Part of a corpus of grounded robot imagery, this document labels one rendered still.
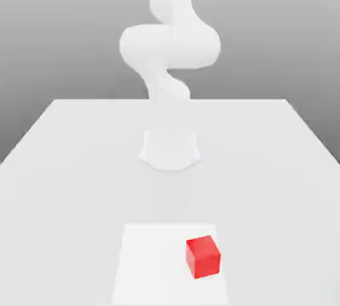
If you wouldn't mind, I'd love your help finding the small red cube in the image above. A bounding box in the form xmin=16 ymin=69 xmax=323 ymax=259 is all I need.
xmin=185 ymin=234 xmax=222 ymax=280

